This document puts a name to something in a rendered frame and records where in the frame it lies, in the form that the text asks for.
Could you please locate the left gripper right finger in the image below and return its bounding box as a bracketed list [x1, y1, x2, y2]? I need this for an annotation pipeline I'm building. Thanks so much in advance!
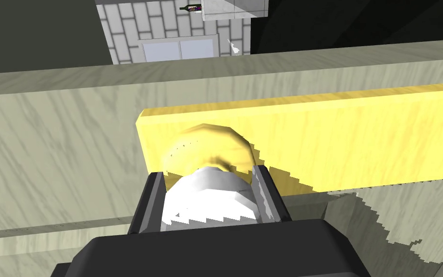
[250, 164, 293, 224]

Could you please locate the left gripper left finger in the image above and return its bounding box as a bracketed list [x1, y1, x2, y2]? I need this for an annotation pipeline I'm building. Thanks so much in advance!
[127, 171, 168, 235]

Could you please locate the yellow and white round knob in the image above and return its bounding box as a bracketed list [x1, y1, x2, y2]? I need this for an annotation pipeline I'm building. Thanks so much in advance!
[161, 123, 259, 232]

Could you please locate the yellow drawer front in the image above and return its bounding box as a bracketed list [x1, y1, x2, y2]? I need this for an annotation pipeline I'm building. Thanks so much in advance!
[135, 81, 443, 198]

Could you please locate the white framed window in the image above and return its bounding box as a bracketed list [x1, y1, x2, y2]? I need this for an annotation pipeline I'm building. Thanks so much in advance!
[138, 34, 221, 63]

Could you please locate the white wall cabinet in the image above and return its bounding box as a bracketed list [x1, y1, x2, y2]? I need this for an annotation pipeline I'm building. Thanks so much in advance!
[179, 0, 270, 22]

